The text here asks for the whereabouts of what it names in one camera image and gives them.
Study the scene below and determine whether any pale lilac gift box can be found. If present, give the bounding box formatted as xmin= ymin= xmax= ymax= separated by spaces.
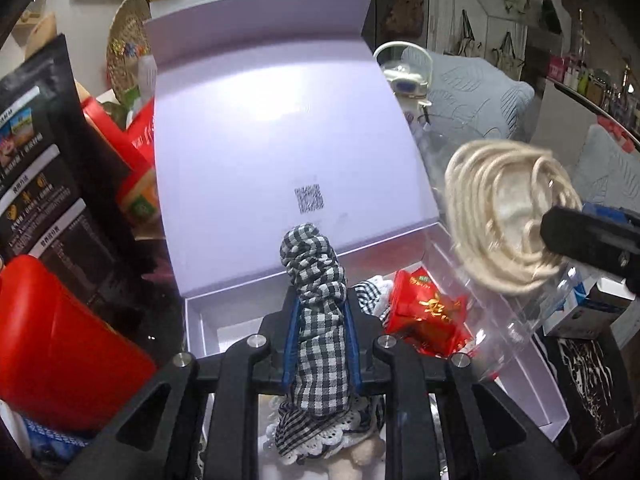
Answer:
xmin=142 ymin=0 xmax=572 ymax=480

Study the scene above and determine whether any glass teapot with white lid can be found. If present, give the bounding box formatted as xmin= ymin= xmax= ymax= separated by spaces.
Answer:
xmin=374 ymin=41 xmax=434 ymax=109

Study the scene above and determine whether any white tote bag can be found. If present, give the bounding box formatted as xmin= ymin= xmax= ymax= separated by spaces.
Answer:
xmin=492 ymin=32 xmax=526 ymax=81
xmin=452 ymin=10 xmax=484 ymax=56

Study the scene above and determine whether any white and blue carton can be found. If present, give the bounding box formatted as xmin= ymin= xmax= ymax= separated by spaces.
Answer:
xmin=542 ymin=267 xmax=636 ymax=339

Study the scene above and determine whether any blue tablet tube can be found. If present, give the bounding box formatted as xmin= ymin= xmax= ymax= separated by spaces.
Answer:
xmin=20 ymin=412 xmax=99 ymax=457

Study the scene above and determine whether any black printed pouch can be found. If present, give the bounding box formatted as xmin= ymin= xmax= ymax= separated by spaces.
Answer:
xmin=0 ymin=34 xmax=137 ymax=322

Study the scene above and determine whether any clear glass mug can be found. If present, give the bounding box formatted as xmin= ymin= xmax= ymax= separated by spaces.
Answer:
xmin=411 ymin=112 xmax=467 ymax=172

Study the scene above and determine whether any row of bottles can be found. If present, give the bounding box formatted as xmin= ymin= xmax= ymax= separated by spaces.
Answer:
xmin=547 ymin=10 xmax=640 ymax=127

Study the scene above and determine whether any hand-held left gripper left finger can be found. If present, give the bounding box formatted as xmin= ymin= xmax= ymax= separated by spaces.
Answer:
xmin=55 ymin=285 xmax=303 ymax=480

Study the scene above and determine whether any woven straw fan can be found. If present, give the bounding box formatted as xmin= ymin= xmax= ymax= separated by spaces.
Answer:
xmin=106 ymin=0 xmax=151 ymax=104

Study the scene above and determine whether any plush toy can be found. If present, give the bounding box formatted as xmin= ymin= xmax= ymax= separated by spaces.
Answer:
xmin=265 ymin=222 xmax=397 ymax=480

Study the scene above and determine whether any red gift box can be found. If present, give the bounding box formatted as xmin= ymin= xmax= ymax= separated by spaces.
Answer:
xmin=81 ymin=95 xmax=161 ymax=229

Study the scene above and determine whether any brown tote bag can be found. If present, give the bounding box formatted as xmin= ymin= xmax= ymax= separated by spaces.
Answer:
xmin=382 ymin=0 xmax=425 ymax=36

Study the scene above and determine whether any chair with light blue cover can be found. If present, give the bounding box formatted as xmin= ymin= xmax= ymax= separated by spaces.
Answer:
xmin=427 ymin=50 xmax=536 ymax=142
xmin=570 ymin=125 xmax=640 ymax=207

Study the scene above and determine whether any red canister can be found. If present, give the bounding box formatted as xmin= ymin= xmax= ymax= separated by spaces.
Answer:
xmin=0 ymin=255 xmax=159 ymax=434

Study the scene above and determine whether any clear bag with beige rope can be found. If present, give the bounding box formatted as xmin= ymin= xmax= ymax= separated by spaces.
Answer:
xmin=422 ymin=140 xmax=601 ymax=387

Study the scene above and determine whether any white counter cabinet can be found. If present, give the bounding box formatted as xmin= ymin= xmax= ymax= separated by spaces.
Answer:
xmin=530 ymin=77 xmax=640 ymax=162

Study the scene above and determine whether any small red foil packet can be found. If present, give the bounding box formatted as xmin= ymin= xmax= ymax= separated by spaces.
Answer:
xmin=382 ymin=269 xmax=474 ymax=359

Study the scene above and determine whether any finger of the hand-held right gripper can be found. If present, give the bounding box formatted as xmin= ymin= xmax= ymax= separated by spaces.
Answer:
xmin=539 ymin=206 xmax=640 ymax=293
xmin=582 ymin=202 xmax=633 ymax=222

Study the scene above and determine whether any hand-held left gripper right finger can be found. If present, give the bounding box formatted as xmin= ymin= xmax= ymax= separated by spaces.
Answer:
xmin=342 ymin=285 xmax=576 ymax=480

